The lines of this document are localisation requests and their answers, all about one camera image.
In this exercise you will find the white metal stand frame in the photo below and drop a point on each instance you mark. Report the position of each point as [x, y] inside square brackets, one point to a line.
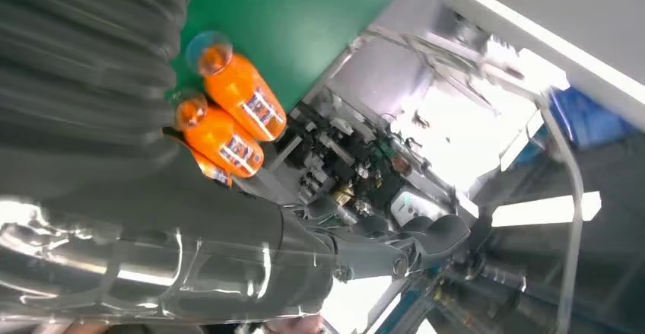
[504, 62]

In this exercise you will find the orange detergent bottle clear cap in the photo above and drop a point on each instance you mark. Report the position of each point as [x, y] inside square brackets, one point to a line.
[214, 170]
[216, 140]

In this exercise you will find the orange detergent bottle bluish cap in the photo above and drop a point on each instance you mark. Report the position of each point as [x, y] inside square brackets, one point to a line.
[242, 95]

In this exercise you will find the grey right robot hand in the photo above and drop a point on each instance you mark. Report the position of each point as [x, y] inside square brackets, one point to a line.
[176, 261]

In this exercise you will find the blue object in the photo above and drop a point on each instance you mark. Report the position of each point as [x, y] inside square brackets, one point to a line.
[584, 117]

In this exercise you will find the green table mat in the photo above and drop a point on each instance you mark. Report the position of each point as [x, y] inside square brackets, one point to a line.
[282, 19]

